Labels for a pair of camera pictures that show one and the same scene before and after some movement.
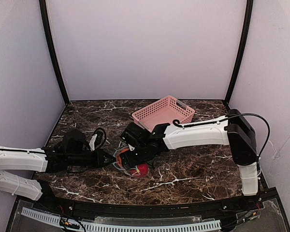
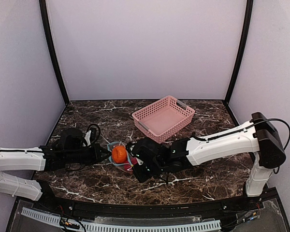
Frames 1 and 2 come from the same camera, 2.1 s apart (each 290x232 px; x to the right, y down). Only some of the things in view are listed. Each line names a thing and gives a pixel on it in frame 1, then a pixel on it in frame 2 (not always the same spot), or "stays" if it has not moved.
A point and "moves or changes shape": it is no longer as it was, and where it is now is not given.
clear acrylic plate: [148, 218] stays
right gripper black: [126, 159] -> [138, 167]
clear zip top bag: [140, 171] moves or changes shape
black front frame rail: [97, 208] stays
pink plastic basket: [165, 110] stays
